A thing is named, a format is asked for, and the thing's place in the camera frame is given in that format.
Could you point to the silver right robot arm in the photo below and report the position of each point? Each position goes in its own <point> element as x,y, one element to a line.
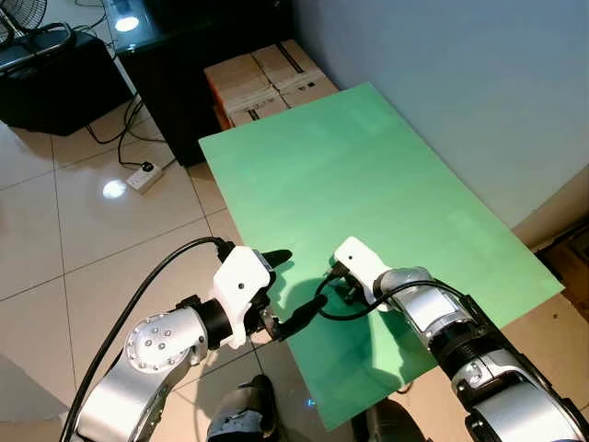
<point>497,368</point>

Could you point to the left robot leg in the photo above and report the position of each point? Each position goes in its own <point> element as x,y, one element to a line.
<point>241,414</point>

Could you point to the robot leg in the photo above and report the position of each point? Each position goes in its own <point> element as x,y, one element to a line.
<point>241,414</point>
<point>391,425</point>

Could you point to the right robot leg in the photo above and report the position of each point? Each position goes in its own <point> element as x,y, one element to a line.
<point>391,425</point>

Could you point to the white power strip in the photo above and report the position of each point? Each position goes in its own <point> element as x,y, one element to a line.
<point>143,180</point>

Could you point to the sealed cardboard box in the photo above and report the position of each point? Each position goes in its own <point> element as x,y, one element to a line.
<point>235,92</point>
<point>299,72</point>

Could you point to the black cabinet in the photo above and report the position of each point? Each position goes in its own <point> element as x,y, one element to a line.
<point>184,92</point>

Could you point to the brown box with device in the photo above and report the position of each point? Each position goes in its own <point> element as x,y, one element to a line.
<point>571,267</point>

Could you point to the black case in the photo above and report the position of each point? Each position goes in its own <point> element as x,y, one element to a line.
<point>55,92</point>

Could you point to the standing fan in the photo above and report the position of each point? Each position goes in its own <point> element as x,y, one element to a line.
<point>18,14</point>

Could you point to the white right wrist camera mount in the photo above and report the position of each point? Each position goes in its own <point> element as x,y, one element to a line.
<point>363,262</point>

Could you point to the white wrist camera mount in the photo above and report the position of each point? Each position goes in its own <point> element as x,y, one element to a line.
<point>363,262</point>
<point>241,285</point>

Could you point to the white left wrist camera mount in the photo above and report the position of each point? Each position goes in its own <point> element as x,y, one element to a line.
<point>241,285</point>

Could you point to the grey metal tube frame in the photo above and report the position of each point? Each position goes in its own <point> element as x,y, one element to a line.
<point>67,39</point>

